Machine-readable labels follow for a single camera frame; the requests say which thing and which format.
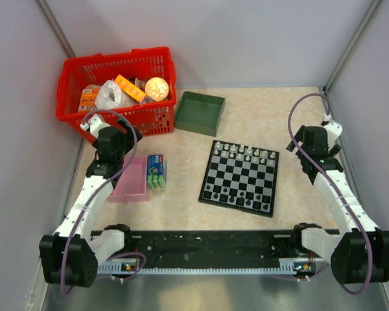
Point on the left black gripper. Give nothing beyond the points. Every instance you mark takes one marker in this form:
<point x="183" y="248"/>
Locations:
<point x="128" y="137"/>

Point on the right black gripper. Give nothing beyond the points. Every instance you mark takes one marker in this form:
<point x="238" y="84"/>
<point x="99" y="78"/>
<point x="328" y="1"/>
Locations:
<point x="299" y="135"/>

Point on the black white chess board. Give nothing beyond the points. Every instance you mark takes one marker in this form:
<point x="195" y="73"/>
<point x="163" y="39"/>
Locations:
<point x="243" y="176"/>

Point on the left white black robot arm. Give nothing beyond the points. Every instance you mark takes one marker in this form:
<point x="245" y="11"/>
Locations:
<point x="70" y="257"/>

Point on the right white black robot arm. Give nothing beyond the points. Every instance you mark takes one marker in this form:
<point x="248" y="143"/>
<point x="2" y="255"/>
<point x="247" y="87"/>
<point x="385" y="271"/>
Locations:
<point x="360" y="251"/>

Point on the pink open drawer box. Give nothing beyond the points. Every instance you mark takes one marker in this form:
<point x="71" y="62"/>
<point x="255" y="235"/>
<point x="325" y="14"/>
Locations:
<point x="132" y="185"/>

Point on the blue green packaged item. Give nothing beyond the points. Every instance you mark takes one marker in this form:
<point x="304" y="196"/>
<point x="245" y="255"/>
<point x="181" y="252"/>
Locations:
<point x="156" y="171"/>

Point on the white plastic bag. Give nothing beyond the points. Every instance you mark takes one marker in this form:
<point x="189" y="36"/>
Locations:
<point x="111" y="96"/>

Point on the small orange carton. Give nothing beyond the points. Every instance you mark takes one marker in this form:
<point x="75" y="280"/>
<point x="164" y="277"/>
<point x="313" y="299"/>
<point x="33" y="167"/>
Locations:
<point x="88" y="98"/>

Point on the orange punched cardboard box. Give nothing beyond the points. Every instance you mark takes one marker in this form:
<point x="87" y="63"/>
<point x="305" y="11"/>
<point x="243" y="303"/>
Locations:
<point x="130" y="89"/>

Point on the orange round ball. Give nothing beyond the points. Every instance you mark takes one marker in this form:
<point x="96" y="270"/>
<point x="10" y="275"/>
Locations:
<point x="157" y="89"/>

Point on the red plastic shopping basket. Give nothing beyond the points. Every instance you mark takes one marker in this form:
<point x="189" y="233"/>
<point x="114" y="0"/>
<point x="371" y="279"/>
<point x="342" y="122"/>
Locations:
<point x="150" y="119"/>

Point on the dark green open box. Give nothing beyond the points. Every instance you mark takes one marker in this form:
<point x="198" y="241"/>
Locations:
<point x="199" y="113"/>

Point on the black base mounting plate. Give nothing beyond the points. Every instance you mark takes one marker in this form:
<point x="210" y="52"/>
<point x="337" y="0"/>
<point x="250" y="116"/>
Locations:
<point x="223" y="249"/>

